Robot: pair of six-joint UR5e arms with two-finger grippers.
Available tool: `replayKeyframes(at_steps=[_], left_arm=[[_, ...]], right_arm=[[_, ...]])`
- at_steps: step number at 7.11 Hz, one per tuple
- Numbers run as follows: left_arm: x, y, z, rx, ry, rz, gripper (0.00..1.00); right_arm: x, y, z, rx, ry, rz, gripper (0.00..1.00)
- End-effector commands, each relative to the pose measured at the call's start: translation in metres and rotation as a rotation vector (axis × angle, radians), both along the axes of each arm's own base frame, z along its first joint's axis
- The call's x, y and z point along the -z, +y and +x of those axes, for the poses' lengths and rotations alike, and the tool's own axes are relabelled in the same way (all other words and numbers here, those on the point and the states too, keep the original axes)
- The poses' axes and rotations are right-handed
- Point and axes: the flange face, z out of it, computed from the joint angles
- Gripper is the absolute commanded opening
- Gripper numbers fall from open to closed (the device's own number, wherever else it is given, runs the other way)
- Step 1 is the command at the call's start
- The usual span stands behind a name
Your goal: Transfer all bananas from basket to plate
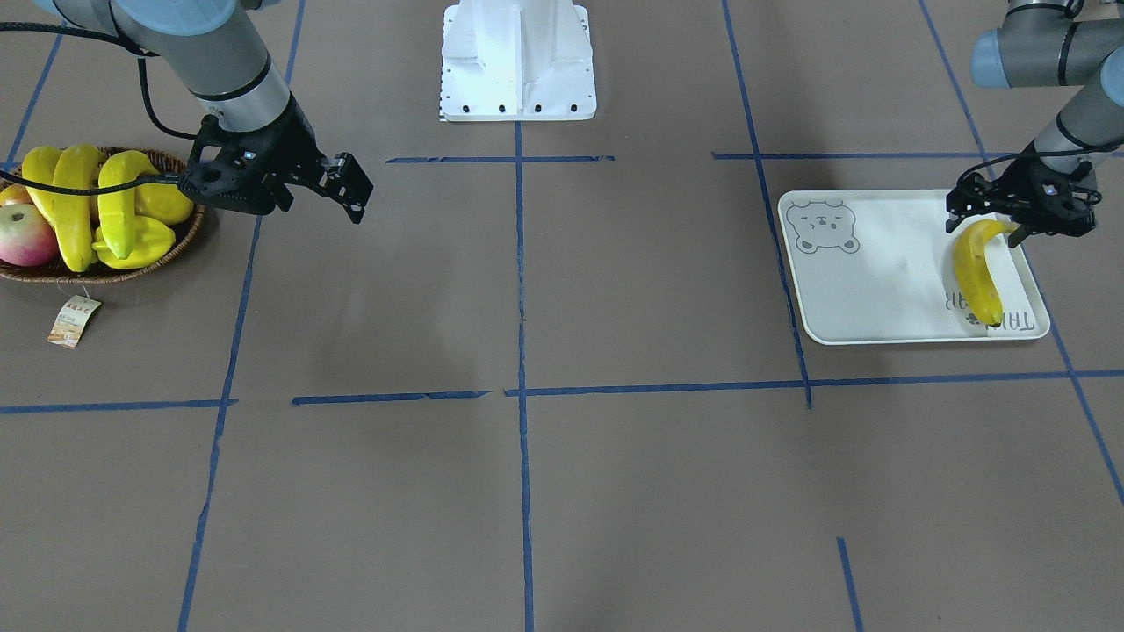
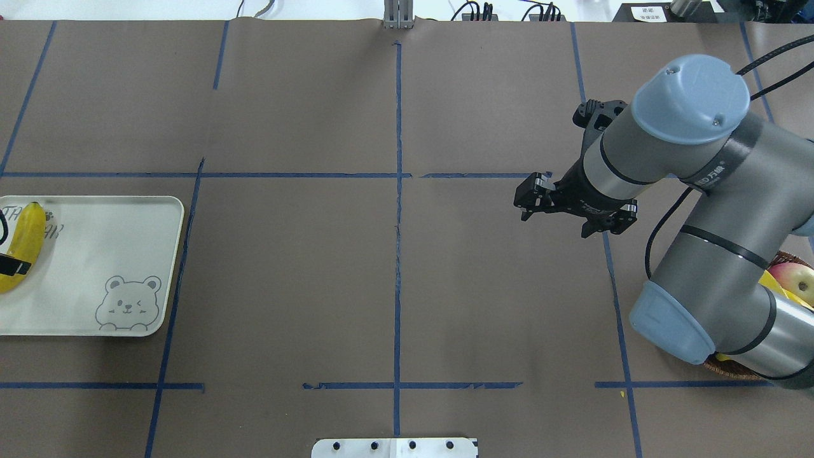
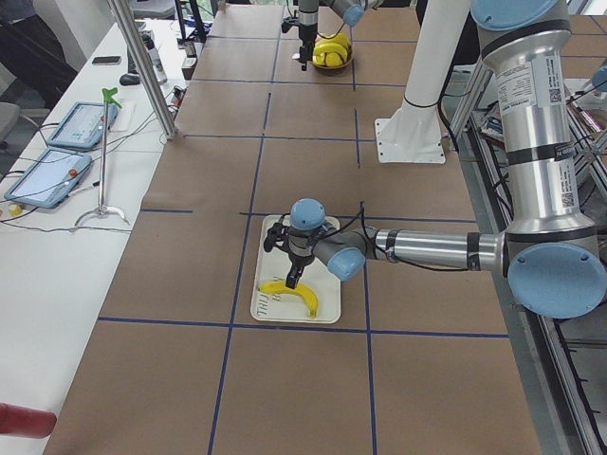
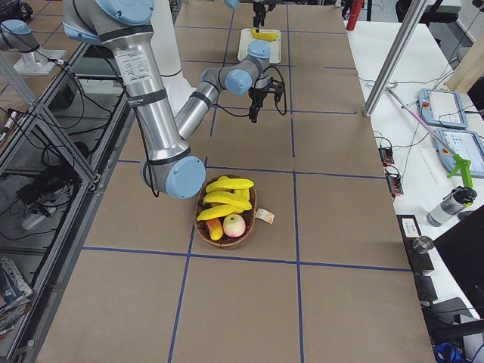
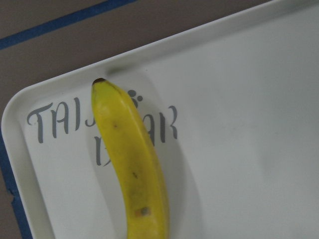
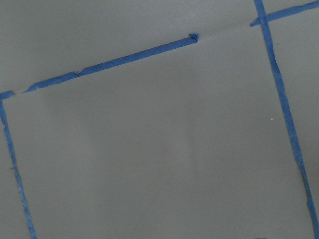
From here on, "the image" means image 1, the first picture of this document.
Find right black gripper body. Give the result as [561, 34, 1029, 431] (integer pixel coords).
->
[176, 97, 326, 216]

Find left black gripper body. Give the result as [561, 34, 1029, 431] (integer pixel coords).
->
[948, 148, 1102, 237]

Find yellow banana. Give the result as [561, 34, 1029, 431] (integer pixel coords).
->
[952, 219, 1017, 328]
[21, 147, 61, 229]
[52, 144, 105, 273]
[96, 148, 157, 259]

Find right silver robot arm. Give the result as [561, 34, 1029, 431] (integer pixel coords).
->
[40, 1, 373, 224]

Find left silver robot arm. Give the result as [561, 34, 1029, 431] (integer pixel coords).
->
[945, 1, 1123, 247]

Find brown wicker basket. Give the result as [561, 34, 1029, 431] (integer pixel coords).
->
[3, 144, 207, 285]

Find basket paper tag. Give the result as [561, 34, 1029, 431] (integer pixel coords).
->
[46, 295, 102, 349]

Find yellow lemon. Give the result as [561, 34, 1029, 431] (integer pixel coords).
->
[135, 183, 194, 226]

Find white bear tray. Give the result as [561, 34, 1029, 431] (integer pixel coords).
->
[776, 190, 1051, 345]

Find yellow bell pepper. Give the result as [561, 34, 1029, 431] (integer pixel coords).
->
[92, 216, 176, 269]

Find red yellow apple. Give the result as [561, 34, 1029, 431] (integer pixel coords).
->
[1, 204, 60, 267]

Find orange yellow mango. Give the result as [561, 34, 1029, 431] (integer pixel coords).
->
[0, 184, 33, 205]

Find white camera stand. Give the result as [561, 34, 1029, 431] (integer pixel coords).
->
[439, 1, 598, 121]

